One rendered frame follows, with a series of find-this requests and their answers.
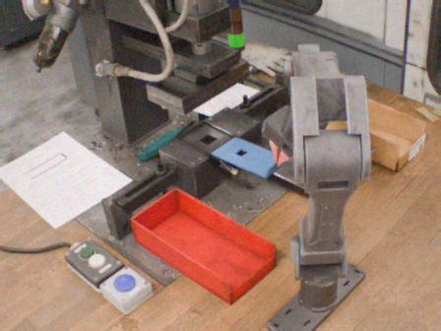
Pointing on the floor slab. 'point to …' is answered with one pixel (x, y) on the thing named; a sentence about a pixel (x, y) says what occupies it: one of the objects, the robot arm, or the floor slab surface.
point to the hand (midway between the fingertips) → (280, 161)
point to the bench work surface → (256, 318)
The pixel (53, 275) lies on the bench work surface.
